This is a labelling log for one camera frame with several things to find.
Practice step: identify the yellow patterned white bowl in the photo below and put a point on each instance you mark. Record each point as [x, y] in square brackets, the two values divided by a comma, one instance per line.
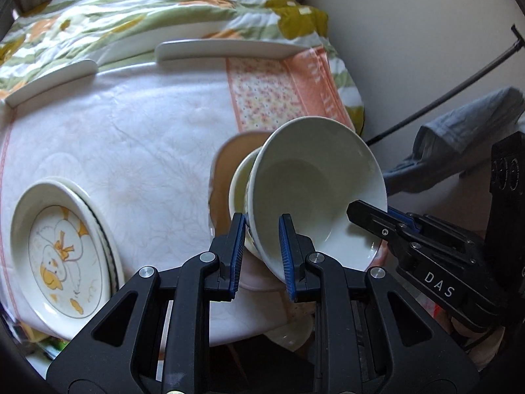
[240, 184]

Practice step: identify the grey cloth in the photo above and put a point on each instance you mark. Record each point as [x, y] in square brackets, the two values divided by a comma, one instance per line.
[459, 139]

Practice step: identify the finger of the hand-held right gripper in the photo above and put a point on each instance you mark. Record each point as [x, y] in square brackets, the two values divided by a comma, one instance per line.
[369, 217]
[443, 234]

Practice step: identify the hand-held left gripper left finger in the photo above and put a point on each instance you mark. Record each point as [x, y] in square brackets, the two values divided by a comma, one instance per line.
[240, 254]

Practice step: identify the black rod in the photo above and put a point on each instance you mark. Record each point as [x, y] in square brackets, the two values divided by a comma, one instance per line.
[451, 102]

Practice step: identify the white floral tablecloth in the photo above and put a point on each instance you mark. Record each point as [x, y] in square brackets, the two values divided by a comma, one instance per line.
[143, 139]

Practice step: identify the dark rimmed white plate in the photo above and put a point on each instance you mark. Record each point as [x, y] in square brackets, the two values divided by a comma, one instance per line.
[107, 246]

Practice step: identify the duck print deep plate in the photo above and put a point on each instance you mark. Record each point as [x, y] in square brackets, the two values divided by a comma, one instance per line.
[57, 254]

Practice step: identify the floral blanket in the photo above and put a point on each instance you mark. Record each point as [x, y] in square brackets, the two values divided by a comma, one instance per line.
[123, 16]

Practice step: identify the long white rectangular dish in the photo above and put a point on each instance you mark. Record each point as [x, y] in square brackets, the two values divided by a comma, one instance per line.
[49, 82]

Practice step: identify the large white plate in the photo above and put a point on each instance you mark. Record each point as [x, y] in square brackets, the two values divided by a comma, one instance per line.
[233, 316]

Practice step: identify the tan plate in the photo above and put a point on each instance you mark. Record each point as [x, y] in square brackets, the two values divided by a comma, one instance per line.
[229, 160]

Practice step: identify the white conical bowl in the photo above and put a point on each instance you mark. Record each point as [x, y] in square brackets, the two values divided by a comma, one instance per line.
[311, 180]

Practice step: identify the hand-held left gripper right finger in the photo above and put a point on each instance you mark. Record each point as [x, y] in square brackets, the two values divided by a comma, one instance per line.
[287, 254]

